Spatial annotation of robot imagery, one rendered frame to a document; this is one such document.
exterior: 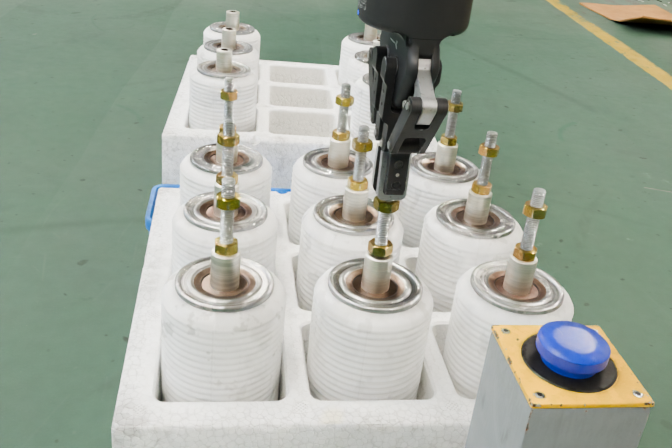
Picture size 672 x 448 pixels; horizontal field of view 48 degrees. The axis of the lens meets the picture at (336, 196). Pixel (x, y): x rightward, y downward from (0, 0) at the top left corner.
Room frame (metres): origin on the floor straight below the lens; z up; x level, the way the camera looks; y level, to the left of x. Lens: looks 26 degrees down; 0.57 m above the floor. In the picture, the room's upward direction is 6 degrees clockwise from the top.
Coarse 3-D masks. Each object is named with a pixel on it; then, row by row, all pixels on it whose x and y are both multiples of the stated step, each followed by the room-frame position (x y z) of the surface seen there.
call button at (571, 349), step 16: (544, 336) 0.35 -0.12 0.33; (560, 336) 0.35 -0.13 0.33; (576, 336) 0.35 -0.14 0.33; (592, 336) 0.35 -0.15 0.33; (544, 352) 0.34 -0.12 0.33; (560, 352) 0.34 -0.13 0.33; (576, 352) 0.34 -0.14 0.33; (592, 352) 0.34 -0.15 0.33; (608, 352) 0.34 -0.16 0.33; (560, 368) 0.33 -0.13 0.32; (576, 368) 0.33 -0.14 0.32; (592, 368) 0.33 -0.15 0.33
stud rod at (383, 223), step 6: (378, 216) 0.51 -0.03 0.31; (384, 216) 0.50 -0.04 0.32; (390, 216) 0.50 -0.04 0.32; (378, 222) 0.50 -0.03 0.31; (384, 222) 0.50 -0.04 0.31; (378, 228) 0.50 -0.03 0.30; (384, 228) 0.50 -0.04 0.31; (378, 234) 0.50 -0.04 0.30; (384, 234) 0.50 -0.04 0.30; (378, 240) 0.50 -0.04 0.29; (384, 240) 0.50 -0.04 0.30
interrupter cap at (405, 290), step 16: (336, 272) 0.52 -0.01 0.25; (352, 272) 0.52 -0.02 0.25; (400, 272) 0.53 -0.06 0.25; (336, 288) 0.49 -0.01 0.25; (352, 288) 0.50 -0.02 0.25; (400, 288) 0.50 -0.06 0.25; (416, 288) 0.51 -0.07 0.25; (352, 304) 0.47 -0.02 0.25; (368, 304) 0.48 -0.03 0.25; (384, 304) 0.48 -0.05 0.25; (400, 304) 0.48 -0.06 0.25; (416, 304) 0.49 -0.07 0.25
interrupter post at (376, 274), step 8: (368, 256) 0.50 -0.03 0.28; (392, 256) 0.50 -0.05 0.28; (368, 264) 0.50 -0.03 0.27; (376, 264) 0.50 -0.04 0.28; (384, 264) 0.50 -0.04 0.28; (368, 272) 0.50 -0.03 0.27; (376, 272) 0.50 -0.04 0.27; (384, 272) 0.50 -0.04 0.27; (368, 280) 0.50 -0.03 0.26; (376, 280) 0.50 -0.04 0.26; (384, 280) 0.50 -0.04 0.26; (368, 288) 0.50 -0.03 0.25; (376, 288) 0.50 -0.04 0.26; (384, 288) 0.50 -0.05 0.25
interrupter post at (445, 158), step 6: (438, 144) 0.76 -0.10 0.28; (456, 144) 0.76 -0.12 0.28; (438, 150) 0.75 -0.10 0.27; (444, 150) 0.75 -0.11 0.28; (450, 150) 0.75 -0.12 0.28; (456, 150) 0.75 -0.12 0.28; (438, 156) 0.75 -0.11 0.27; (444, 156) 0.75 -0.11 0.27; (450, 156) 0.75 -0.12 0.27; (438, 162) 0.75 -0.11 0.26; (444, 162) 0.75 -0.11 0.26; (450, 162) 0.75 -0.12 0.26; (438, 168) 0.75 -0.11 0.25; (444, 168) 0.75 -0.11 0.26; (450, 168) 0.75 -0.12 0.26
